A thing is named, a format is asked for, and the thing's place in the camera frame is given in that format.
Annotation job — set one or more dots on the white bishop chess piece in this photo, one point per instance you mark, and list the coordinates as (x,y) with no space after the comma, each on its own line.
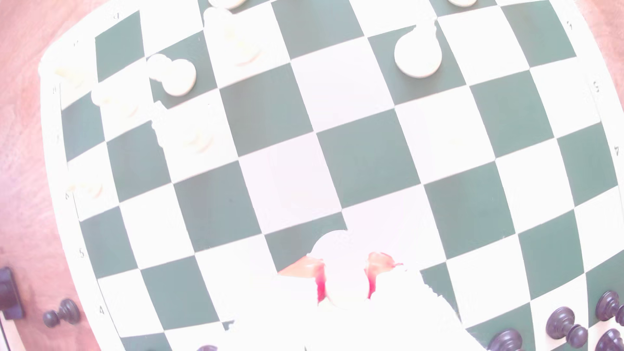
(239,48)

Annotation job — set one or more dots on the white pawn chess piece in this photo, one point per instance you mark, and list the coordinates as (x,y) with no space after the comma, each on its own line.
(179,78)
(462,2)
(343,265)
(119,105)
(90,189)

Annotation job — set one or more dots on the green and cream chess mat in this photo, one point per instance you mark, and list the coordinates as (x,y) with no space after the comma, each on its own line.
(370,156)

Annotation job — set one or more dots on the white rook chess piece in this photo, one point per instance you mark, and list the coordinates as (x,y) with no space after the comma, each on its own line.
(68,75)

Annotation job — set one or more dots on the dark rectangular object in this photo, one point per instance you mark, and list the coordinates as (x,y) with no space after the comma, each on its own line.
(9,292)

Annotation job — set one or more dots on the white knight chess piece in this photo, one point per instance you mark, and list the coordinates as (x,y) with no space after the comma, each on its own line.
(417,56)
(192,139)

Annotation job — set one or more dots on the black knight chess piece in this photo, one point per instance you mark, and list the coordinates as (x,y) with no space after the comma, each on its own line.
(610,341)

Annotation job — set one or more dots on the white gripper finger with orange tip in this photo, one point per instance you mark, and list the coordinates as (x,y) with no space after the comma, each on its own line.
(287,312)
(404,312)

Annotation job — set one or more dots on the white king chess piece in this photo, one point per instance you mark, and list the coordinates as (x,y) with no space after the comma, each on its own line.
(226,3)

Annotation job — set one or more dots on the black pawn chess piece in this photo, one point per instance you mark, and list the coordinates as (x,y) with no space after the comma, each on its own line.
(207,348)
(560,319)
(609,304)
(68,311)
(507,341)

